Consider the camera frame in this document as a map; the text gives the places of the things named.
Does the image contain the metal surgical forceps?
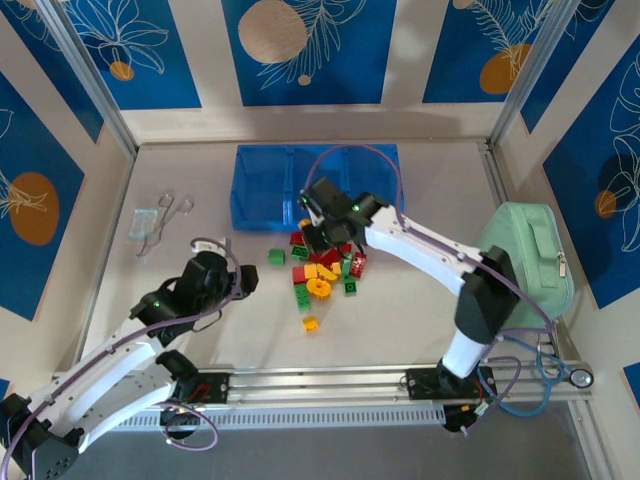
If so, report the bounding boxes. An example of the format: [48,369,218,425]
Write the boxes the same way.
[134,192,196,260]

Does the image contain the small clear plastic packet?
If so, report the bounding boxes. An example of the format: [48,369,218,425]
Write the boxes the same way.
[130,207,160,241]

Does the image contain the mint green zipper pouch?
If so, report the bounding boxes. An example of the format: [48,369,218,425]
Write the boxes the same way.
[473,201,577,334]

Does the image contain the black controller box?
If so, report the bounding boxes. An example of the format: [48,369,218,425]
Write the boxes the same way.
[443,404,494,437]

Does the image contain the blue tube stethoscope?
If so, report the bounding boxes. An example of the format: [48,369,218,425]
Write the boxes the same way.
[492,327,597,419]

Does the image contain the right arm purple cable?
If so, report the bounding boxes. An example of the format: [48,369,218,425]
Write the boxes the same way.
[304,143,556,436]

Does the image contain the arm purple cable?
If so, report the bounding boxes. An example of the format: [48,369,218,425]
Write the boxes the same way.
[0,235,241,480]
[304,143,556,436]

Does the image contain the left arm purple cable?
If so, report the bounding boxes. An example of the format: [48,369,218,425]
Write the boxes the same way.
[0,235,241,480]

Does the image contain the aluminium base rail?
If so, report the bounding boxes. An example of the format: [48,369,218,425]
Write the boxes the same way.
[42,355,597,409]

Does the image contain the white slotted cable duct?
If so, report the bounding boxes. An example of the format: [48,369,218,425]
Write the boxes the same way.
[62,405,449,432]

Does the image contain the aluminium frame post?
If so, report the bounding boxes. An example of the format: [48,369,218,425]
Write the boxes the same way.
[34,0,140,156]
[487,0,586,151]

